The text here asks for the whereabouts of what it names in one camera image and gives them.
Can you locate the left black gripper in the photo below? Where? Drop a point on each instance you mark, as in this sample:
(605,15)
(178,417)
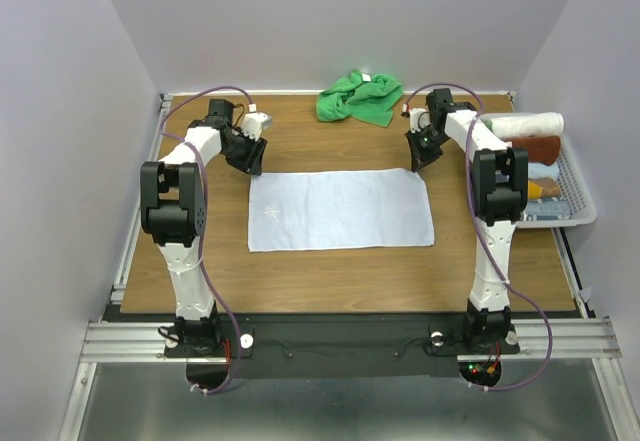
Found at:
(252,162)

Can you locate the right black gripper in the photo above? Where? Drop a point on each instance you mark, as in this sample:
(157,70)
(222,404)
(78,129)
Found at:
(419,157)

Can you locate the light blue towel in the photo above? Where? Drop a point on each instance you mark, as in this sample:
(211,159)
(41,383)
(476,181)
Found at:
(335,210)
(540,171)

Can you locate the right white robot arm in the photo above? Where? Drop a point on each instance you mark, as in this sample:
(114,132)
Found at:
(497,193)

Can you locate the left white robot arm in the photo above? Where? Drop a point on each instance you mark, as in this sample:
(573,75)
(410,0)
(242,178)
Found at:
(174,207)

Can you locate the green towel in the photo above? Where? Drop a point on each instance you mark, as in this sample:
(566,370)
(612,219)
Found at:
(366,98)

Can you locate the rolled white towel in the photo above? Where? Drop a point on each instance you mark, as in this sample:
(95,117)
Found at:
(518,125)

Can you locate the rolled light blue towel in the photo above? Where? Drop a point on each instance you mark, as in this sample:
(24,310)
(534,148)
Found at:
(540,171)

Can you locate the rolled brown towel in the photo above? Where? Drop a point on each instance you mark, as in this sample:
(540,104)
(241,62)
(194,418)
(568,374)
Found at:
(544,150)

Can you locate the rolled orange patterned towel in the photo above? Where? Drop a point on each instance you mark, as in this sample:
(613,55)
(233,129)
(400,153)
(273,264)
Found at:
(543,188)

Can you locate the rolled dark blue towel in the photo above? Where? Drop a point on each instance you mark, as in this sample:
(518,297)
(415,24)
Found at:
(546,209)

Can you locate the white plastic basket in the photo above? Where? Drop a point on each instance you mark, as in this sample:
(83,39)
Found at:
(573,189)

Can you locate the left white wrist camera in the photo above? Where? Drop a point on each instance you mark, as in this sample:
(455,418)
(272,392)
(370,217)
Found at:
(254,124)

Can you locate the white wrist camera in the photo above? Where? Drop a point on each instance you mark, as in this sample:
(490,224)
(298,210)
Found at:
(254,124)
(418,118)

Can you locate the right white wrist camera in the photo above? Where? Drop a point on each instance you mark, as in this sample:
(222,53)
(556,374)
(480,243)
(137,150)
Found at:
(418,118)

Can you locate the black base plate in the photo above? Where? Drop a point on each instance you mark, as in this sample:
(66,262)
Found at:
(281,346)

